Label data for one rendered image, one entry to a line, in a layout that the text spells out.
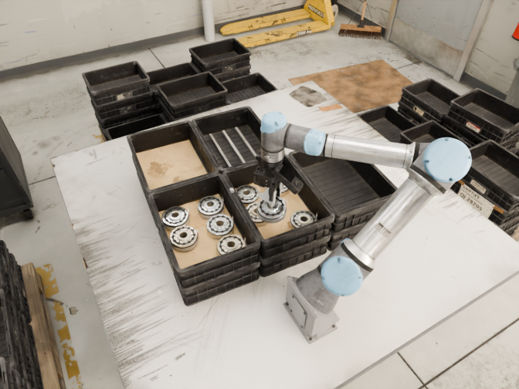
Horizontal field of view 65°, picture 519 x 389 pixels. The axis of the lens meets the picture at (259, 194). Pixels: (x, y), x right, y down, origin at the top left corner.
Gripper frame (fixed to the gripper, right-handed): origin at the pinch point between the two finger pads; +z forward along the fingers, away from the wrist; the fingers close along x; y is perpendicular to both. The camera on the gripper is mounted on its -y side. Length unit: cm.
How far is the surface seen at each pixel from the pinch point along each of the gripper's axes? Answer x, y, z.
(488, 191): -97, -82, 48
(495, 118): -176, -83, 51
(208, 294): 29.9, 12.7, 26.6
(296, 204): -16.6, -2.3, 16.4
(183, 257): 25.8, 24.7, 16.2
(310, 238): -1.4, -13.8, 15.1
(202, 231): 12.2, 24.7, 16.2
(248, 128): -55, 38, 17
